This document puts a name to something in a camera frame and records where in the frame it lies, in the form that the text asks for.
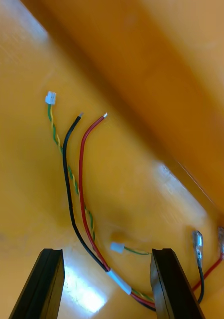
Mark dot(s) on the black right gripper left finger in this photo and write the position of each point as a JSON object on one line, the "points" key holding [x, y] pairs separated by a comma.
{"points": [[39, 286]]}

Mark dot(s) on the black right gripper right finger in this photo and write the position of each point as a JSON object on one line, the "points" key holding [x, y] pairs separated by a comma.
{"points": [[170, 286]]}

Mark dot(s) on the yellow-orange plastic bin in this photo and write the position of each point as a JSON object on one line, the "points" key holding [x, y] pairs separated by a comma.
{"points": [[30, 174]]}

